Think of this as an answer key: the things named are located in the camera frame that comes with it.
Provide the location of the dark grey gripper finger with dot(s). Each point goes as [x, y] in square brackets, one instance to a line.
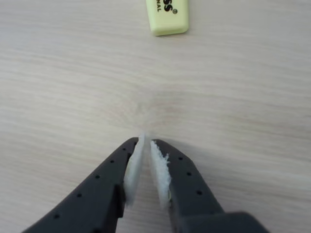
[92, 199]
[187, 189]

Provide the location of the yellow highlighter black cap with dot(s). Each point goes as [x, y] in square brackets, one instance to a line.
[167, 21]

